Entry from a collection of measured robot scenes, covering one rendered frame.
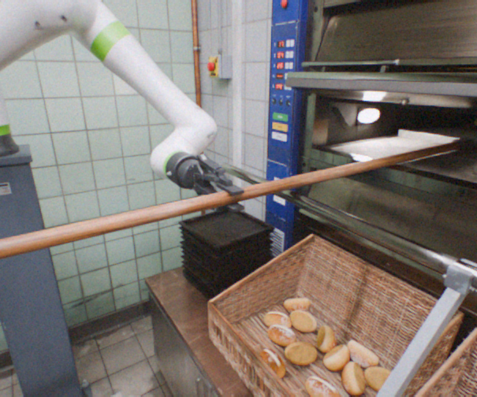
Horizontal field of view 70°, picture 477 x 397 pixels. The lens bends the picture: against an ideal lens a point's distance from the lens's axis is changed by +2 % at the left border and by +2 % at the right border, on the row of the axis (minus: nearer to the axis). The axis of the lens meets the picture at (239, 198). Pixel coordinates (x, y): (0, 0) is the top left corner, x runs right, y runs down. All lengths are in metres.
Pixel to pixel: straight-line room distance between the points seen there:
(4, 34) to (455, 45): 1.01
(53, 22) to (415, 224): 1.04
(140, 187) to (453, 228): 1.49
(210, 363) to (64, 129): 1.23
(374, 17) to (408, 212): 0.56
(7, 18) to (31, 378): 1.23
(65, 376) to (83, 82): 1.27
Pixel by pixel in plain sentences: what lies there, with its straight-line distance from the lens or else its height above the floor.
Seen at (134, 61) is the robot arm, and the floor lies 1.47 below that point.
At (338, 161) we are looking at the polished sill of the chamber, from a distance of 1.20.
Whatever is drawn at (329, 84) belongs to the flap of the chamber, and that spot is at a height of 1.41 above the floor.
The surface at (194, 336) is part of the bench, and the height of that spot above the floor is 0.58.
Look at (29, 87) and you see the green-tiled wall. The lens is 1.79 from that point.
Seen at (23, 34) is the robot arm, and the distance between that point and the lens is 0.97.
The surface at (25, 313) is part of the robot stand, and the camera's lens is 1.47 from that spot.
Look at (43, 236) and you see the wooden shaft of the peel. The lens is 0.62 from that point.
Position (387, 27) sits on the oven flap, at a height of 1.56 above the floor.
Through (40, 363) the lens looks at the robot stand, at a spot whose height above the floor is 0.41.
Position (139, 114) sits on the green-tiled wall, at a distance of 1.88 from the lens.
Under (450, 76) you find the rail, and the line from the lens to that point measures 0.84.
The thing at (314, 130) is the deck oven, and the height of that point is 1.24.
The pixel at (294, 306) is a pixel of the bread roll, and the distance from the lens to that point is 1.32.
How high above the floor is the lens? 1.45
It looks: 21 degrees down
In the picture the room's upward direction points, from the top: straight up
